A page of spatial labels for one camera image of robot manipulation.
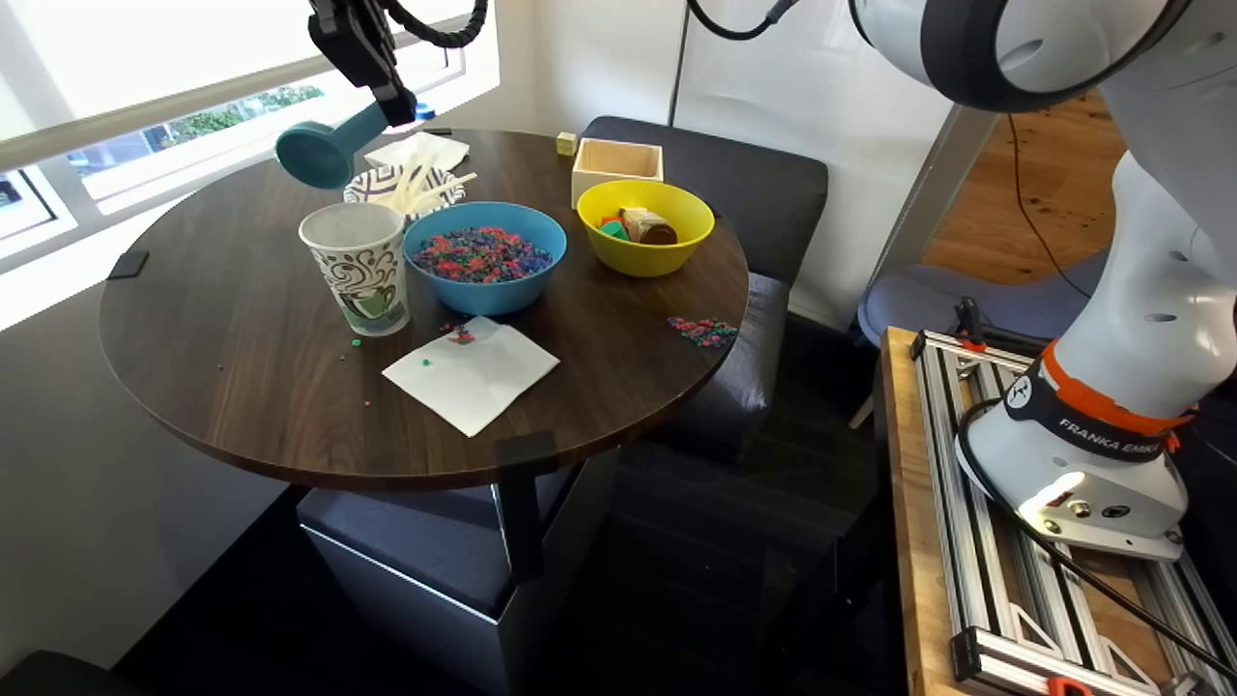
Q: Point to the round dark wooden table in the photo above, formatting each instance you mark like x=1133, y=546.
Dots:
x=234, y=343

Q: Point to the light blue chair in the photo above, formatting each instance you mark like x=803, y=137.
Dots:
x=1022, y=315

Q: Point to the wooden box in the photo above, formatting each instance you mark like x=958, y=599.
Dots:
x=618, y=159

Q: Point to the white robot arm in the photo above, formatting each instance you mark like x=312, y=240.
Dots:
x=1079, y=448

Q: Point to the spice jar brown lid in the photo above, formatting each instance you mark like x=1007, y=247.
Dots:
x=649, y=225

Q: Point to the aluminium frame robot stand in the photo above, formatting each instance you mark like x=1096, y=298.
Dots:
x=986, y=609

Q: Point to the teal measuring scoop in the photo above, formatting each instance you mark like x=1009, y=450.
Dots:
x=326, y=156

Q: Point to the white napkin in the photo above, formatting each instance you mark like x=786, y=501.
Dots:
x=475, y=372

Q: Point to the yellow bowl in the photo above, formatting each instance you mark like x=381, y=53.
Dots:
x=643, y=261

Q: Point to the small wooden cube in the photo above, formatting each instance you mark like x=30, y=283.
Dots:
x=565, y=146

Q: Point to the dark grey armchair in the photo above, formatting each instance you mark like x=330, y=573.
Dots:
x=772, y=204

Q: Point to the patterned paper cup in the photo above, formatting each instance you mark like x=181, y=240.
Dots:
x=356, y=251

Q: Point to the blue cereal bowl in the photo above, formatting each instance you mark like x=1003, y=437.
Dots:
x=486, y=256

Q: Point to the spilled cereal pile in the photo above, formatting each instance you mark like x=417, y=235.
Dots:
x=707, y=332

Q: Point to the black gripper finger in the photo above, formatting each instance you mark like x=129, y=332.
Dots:
x=399, y=105

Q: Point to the patterned small bowl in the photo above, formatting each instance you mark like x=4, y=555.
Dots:
x=410, y=190

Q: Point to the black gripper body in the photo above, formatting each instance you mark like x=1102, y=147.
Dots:
x=356, y=39

